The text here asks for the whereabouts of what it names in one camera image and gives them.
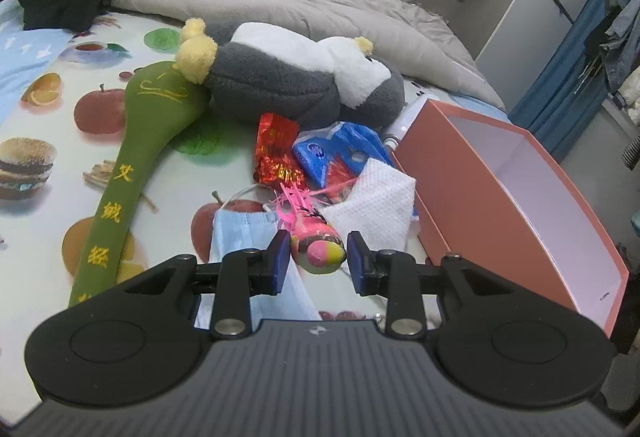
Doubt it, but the red foil snack packet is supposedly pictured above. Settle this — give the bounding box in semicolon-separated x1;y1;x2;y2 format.
252;112;311;190

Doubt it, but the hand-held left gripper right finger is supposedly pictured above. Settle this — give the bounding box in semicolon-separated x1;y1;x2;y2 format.
347;230;518;338

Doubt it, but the fruit print tablecloth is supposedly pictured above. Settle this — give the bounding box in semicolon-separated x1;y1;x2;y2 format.
0;10;436;428

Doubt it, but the blue plastic packet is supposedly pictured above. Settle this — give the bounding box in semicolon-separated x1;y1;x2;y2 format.
291;122;396;190

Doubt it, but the hanging white puffer jacket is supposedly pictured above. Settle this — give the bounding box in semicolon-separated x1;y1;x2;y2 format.
617;67;640;125

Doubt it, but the orange cardboard box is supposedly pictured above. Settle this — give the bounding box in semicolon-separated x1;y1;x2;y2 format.
387;98;630;338

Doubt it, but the blue face mask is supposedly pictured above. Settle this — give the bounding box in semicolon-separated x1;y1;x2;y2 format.
192;210;323;330

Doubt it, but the pink yellow toy bird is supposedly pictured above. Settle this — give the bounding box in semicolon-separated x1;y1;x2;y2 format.
272;180;348;275

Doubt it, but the green plush massage hammer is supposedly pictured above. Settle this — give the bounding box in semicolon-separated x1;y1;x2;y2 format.
67;60;211;310

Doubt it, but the white textured wipe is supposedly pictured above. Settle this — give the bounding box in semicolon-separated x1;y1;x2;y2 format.
320;157;418;263

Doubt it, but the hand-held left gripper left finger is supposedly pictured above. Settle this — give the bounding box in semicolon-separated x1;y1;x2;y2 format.
122;229;292;338

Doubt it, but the hanging denim garment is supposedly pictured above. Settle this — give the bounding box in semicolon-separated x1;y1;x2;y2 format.
582;0;640;93

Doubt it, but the grey white penguin plush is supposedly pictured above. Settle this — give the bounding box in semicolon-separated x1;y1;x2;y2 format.
175;17;407;130

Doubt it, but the grey wardrobe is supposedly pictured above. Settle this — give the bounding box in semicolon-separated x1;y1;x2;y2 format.
415;0;621;118

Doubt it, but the white tube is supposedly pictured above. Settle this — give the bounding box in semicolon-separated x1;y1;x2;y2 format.
382;97;431;150

